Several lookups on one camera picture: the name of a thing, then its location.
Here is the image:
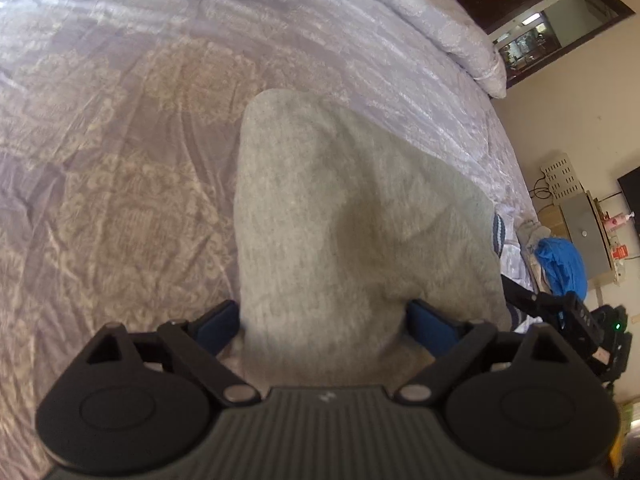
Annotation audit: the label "blue garment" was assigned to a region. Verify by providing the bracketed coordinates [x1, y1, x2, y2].
[534, 237, 588, 300]

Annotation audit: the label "lavender embroidered bedspread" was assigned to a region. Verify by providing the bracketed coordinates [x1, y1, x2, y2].
[1, 0, 535, 479]

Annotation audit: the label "grey cabinet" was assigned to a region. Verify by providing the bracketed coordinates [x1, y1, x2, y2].
[560, 191, 623, 288]

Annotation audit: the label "light grey pants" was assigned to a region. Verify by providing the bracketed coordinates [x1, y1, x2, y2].
[233, 89, 511, 391]

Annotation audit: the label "beige garment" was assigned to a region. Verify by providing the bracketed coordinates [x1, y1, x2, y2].
[515, 220, 551, 292]

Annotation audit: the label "white perforated box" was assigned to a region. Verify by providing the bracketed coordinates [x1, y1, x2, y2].
[540, 152, 585, 205]

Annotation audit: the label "dark wooden cabinet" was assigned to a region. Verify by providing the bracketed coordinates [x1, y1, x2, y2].
[457, 0, 634, 88]

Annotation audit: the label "rolled lavender quilt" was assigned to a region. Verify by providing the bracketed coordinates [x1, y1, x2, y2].
[378, 0, 506, 99]

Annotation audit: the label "black television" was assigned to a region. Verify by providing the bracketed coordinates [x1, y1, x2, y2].
[617, 167, 640, 235]

